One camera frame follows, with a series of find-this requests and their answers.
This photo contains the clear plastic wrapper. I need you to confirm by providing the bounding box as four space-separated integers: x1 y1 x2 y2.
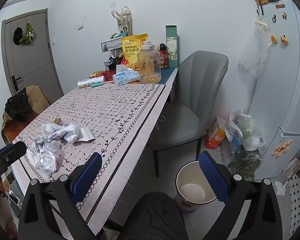
26 138 61 175

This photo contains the white paper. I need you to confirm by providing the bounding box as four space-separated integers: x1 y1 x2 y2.
42 123 95 144

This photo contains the round white trash bin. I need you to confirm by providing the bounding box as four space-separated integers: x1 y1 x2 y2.
175 161 217 214

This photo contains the bag of green vegetables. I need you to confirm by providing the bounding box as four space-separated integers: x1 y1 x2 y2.
229 150 263 181

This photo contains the orange paper bag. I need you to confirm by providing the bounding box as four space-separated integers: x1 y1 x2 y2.
205 116 226 150

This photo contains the white plastic bag with goods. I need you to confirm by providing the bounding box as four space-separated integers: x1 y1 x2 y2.
225 109 266 152

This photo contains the brown chair with black clothes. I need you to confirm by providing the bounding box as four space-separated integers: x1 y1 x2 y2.
1 86 51 145

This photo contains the teal marker pen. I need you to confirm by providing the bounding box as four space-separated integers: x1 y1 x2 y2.
90 81 114 87

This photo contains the white tube package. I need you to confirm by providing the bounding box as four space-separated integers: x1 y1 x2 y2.
77 76 105 89

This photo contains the white refrigerator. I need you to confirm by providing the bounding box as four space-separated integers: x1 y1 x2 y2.
249 0 300 179

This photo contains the grey upholstered chair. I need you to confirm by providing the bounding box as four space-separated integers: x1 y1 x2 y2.
148 50 229 176

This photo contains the grey door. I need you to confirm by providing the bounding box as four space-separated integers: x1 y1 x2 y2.
1 9 64 102

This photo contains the blue tissue pack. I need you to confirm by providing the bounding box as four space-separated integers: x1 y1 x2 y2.
113 64 140 86

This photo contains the mesh bag on fridge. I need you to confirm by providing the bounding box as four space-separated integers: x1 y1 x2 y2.
238 20 270 79

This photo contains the red decorated tin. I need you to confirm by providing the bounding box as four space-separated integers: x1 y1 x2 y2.
158 43 168 69

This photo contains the clear plastic jug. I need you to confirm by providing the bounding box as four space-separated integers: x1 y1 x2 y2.
137 41 161 83

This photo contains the yellow snack bag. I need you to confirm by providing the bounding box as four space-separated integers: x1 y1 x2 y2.
121 34 148 71

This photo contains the green tall box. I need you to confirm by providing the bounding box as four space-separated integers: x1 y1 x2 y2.
165 25 179 68

